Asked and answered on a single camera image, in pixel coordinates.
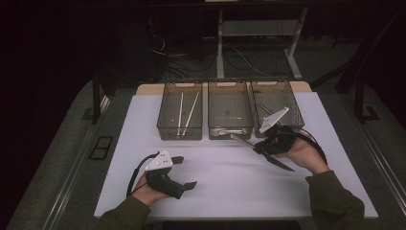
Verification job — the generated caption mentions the white floor cable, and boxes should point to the white floor cable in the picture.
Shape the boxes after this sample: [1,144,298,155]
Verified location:
[231,47,273,79]

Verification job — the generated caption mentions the black floor cable bundle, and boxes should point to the black floor cable bundle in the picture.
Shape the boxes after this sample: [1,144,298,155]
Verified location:
[149,32,218,81]

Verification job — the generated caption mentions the metal floor rail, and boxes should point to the metal floor rail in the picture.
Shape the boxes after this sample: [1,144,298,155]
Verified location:
[41,95,111,230]
[343,95,406,207]

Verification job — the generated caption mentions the metal fork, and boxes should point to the metal fork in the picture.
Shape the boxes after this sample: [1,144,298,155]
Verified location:
[258,103,283,127]

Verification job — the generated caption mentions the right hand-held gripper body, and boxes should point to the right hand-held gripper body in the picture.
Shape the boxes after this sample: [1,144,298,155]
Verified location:
[259,106,297,156]

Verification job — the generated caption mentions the clear brown plastic bin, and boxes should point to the clear brown plastic bin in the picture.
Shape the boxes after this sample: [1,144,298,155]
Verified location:
[249,79,305,139]
[156,81,204,141]
[207,80,255,141]

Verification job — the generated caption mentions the black metal stand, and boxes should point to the black metal stand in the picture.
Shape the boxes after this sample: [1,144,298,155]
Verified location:
[81,70,112,126]
[353,80,381,125]

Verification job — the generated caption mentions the person's right hand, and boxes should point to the person's right hand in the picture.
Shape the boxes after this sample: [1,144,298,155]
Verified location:
[277,132,329,175]

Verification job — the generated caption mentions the metal knife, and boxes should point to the metal knife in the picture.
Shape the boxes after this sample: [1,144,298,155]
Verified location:
[229,133,296,173]

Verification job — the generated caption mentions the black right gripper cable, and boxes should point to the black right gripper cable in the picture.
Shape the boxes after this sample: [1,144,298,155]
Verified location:
[295,127,328,166]

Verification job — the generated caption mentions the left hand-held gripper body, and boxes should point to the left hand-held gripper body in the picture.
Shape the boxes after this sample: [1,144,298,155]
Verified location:
[145,149,186,199]

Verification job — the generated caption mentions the black floor socket frame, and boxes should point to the black floor socket frame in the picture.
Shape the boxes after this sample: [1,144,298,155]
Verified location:
[88,135,115,161]

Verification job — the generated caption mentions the white table mat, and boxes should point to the white table mat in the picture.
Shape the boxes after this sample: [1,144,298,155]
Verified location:
[94,91,379,221]

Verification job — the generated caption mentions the person's left hand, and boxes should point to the person's left hand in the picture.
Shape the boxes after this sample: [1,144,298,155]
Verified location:
[131,174,170,207]

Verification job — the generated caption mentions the white desk frame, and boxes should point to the white desk frame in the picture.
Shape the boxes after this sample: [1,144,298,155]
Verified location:
[215,8,309,81]

